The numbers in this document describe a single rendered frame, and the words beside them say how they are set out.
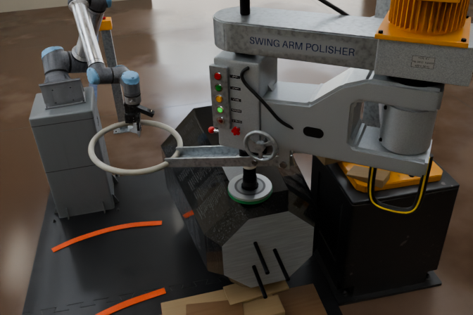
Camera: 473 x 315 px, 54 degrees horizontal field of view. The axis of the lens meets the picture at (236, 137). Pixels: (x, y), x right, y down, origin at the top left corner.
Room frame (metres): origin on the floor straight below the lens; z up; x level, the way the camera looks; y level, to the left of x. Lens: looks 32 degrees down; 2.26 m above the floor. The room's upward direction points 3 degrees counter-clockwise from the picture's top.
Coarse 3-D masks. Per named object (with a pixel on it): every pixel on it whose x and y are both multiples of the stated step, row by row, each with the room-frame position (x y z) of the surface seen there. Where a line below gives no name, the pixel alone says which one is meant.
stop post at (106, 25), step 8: (104, 24) 3.90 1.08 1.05; (112, 24) 4.01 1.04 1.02; (104, 32) 3.92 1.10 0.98; (104, 40) 3.92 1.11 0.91; (112, 40) 3.95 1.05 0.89; (104, 48) 3.91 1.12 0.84; (112, 48) 3.93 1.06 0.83; (112, 56) 3.92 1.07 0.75; (112, 64) 3.92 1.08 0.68; (112, 88) 3.91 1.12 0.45; (120, 88) 3.93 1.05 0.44; (120, 96) 3.93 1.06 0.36; (120, 104) 3.92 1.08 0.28; (120, 112) 3.92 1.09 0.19; (120, 120) 3.92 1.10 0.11; (120, 128) 3.92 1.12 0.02; (128, 128) 3.93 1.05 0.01
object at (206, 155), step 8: (184, 152) 2.02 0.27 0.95; (192, 152) 2.00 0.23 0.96; (200, 152) 1.98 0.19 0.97; (208, 152) 1.96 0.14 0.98; (216, 152) 1.94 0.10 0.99; (224, 152) 1.92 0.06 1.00; (232, 152) 1.90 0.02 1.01; (296, 152) 1.76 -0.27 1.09; (168, 160) 1.93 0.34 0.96; (176, 160) 1.91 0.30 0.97; (184, 160) 1.89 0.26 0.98; (192, 160) 1.87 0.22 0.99; (200, 160) 1.85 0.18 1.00; (208, 160) 1.83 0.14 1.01; (216, 160) 1.81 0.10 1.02; (224, 160) 1.79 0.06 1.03; (232, 160) 1.78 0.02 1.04; (240, 160) 1.76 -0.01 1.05; (248, 160) 1.74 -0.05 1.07; (256, 160) 1.72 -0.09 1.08; (272, 160) 1.69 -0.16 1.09
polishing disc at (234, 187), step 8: (240, 176) 1.88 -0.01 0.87; (264, 176) 1.87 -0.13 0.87; (232, 184) 1.82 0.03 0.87; (240, 184) 1.82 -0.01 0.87; (264, 184) 1.81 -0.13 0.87; (232, 192) 1.76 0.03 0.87; (240, 192) 1.76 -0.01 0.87; (248, 192) 1.76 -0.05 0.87; (256, 192) 1.75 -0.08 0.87; (264, 192) 1.75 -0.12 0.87; (248, 200) 1.70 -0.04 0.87; (256, 200) 1.70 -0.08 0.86
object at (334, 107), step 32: (256, 96) 1.65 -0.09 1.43; (288, 96) 1.67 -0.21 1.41; (320, 96) 1.58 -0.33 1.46; (352, 96) 1.52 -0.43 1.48; (384, 96) 1.47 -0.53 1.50; (416, 96) 1.42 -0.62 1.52; (288, 128) 1.62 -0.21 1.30; (320, 128) 1.56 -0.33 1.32; (352, 128) 1.54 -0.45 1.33; (288, 160) 1.63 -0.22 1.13; (352, 160) 1.50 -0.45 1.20; (384, 160) 1.45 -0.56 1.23; (416, 160) 1.42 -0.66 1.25
